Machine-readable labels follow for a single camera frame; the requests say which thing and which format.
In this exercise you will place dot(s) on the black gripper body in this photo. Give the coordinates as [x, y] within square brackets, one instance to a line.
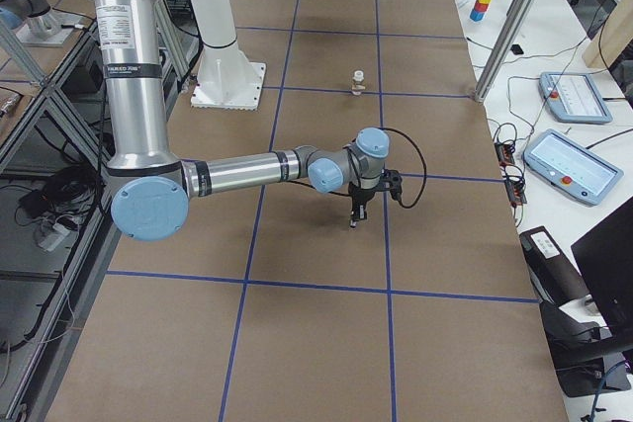
[360, 196]

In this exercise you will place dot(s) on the white brass PPR valve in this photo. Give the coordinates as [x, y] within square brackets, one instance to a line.
[358, 83]

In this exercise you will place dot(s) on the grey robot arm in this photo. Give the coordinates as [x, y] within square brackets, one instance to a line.
[153, 186]

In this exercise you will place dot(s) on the grey robot arm base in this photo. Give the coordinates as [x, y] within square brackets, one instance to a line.
[34, 22]

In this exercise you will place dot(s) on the blue toy block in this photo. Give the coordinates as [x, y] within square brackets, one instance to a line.
[476, 16]

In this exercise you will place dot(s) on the red toy block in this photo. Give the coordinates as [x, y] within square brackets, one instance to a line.
[480, 8]

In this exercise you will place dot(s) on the small black square object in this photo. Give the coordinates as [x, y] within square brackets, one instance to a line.
[516, 49]

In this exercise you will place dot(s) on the near teach pendant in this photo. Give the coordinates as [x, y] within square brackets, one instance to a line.
[571, 168]

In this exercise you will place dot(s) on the teach pendant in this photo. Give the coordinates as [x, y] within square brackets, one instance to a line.
[573, 98]
[571, 168]

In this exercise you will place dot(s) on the far teach pendant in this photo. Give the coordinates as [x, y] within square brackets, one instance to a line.
[573, 98]

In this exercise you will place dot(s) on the black monitor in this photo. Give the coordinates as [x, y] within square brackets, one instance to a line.
[604, 258]

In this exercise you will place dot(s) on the wooden board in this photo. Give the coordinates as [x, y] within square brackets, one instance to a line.
[612, 38]

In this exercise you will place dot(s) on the white power adapter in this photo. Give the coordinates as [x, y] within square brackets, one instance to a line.
[53, 237]

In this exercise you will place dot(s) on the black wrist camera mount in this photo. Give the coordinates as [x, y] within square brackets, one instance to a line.
[391, 182]

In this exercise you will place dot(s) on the white camera stand base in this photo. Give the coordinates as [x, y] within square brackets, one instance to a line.
[226, 79]

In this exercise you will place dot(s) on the aluminium table frame rail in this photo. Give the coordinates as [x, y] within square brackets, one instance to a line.
[45, 294]

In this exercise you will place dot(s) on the aluminium frame post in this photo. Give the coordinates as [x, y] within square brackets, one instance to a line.
[515, 17]

